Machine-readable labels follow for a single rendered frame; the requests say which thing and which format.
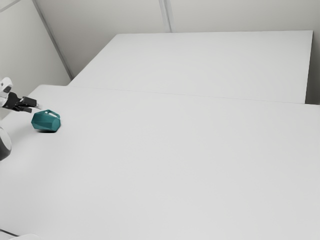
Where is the teal faceted mug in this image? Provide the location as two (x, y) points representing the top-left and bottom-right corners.
(30, 109), (63, 133)

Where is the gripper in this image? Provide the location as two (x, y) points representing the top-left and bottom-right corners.
(2, 91), (42, 114)

